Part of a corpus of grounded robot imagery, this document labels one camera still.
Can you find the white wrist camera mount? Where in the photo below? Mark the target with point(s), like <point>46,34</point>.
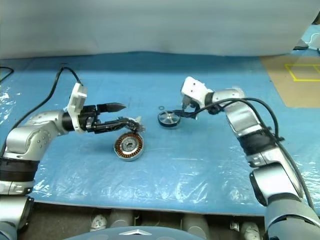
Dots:
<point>195,87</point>
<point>75,100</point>

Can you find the grey rounded cylinder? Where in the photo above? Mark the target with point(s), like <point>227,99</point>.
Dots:
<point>121,218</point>
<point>193,225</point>

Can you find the white foam sheet backdrop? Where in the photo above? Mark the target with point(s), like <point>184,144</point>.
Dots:
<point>150,25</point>

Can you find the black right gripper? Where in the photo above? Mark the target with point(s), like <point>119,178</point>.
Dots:
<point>191,106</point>

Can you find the brown cardboard sheet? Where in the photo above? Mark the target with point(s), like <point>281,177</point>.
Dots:
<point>275,80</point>

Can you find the yellow tape square outline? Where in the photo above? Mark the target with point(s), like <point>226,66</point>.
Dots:
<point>307,80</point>

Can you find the black-rimmed silver spoked rotor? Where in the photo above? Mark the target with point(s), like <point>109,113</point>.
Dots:
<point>169,117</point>

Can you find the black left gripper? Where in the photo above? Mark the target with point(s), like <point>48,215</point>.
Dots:
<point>87,117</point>

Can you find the blue-grey torso with silver chevron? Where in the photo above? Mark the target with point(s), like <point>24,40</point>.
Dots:
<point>100,235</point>

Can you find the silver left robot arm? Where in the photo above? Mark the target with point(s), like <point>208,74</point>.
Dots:
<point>25,140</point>

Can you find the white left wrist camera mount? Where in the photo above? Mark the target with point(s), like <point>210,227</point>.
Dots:
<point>75,100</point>

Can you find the small metal bracket part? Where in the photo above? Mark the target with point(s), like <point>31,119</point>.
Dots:
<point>141,128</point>

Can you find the small tan tape piece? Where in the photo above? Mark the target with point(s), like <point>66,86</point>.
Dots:
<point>139,117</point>

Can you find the dark flat device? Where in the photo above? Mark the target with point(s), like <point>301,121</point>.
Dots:
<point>301,46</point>

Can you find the motor housing with copper windings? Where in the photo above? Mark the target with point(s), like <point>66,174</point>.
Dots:
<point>128,147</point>

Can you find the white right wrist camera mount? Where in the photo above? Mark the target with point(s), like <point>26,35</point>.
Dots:
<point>195,87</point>

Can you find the white rounded foot shape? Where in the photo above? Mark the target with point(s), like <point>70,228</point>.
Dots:
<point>98,222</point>
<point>250,231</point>

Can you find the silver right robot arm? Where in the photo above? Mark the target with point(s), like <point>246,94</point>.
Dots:
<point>240,117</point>

